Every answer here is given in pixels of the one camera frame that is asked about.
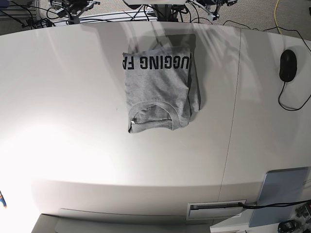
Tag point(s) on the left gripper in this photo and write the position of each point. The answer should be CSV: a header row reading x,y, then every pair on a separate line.
x,y
211,7

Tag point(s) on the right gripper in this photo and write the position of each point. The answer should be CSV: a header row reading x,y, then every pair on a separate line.
x,y
75,8

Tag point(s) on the grey T-shirt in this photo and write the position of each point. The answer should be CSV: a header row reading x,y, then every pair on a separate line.
x,y
161,84

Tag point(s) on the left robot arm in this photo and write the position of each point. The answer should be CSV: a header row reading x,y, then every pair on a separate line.
x,y
212,7

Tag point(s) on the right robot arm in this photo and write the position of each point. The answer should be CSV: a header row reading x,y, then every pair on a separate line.
x,y
59,8

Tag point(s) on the black computer mouse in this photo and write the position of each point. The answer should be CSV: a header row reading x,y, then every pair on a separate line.
x,y
288,66

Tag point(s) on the blue orange tool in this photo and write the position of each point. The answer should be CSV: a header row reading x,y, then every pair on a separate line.
x,y
2,200

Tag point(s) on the black battery pack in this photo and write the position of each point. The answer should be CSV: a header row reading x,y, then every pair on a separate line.
x,y
287,226

